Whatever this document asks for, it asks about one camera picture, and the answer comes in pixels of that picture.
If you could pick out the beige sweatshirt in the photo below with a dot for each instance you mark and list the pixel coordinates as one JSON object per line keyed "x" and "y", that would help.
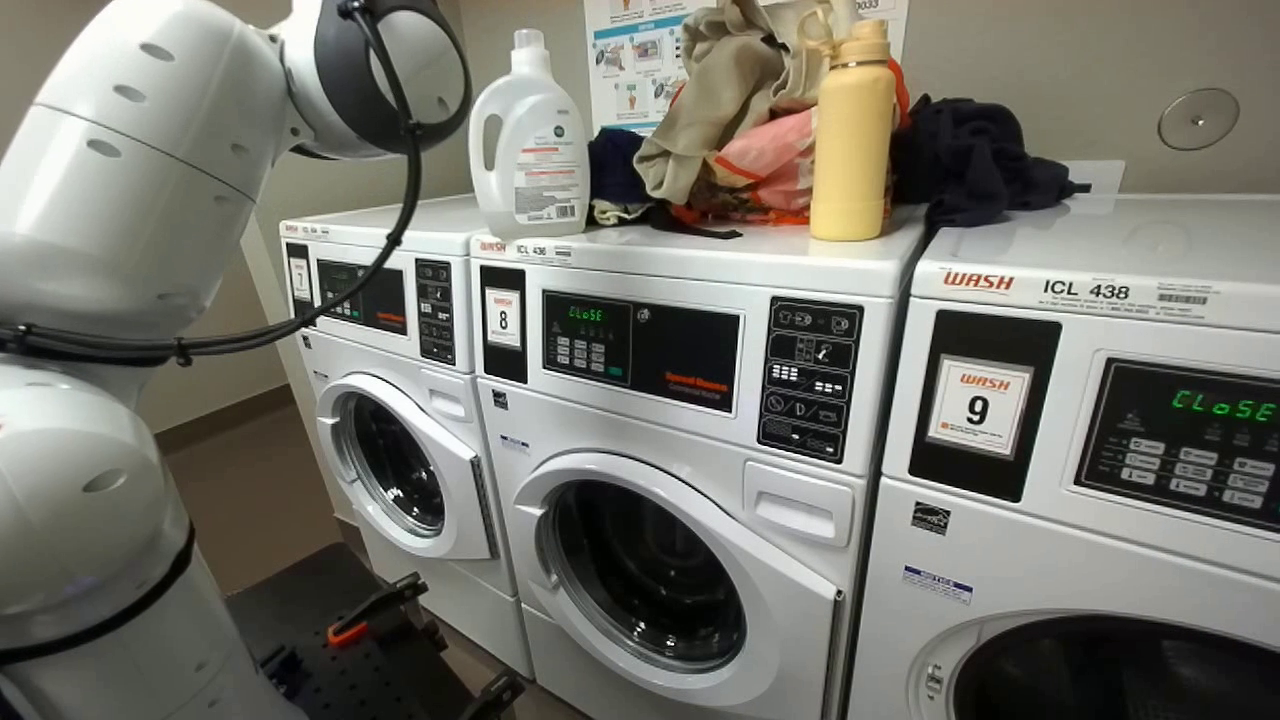
{"x": 746, "y": 61}

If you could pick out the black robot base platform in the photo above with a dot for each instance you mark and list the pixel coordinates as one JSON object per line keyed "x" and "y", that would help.
{"x": 393, "y": 672}

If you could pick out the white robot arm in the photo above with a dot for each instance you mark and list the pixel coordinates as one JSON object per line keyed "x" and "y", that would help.
{"x": 122, "y": 202}

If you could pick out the middle white washing machine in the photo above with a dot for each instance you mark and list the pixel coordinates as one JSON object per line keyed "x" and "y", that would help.
{"x": 686, "y": 447}

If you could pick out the white washing machine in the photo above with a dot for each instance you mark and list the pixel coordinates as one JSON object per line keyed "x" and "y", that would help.
{"x": 393, "y": 407}
{"x": 686, "y": 447}
{"x": 1080, "y": 477}

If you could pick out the white detergent bottle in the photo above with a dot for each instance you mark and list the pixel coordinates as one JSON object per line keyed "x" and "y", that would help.
{"x": 528, "y": 151}

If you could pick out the left white washing machine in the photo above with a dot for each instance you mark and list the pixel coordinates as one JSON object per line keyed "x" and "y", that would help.
{"x": 393, "y": 407}

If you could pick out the yellow water bottle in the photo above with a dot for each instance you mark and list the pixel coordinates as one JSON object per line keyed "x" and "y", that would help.
{"x": 852, "y": 134}

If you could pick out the black clothing pile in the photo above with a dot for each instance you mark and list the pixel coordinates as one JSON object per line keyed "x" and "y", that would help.
{"x": 966, "y": 165}

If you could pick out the black orange clamp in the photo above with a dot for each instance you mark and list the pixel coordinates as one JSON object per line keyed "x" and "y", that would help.
{"x": 355, "y": 625}

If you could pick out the right white washing machine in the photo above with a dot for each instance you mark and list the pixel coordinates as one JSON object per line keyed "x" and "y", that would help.
{"x": 1080, "y": 477}

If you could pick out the wall instruction poster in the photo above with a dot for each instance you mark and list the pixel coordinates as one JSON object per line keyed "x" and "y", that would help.
{"x": 636, "y": 47}

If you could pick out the round wall cover plate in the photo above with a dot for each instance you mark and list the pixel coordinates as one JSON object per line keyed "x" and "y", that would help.
{"x": 1197, "y": 120}

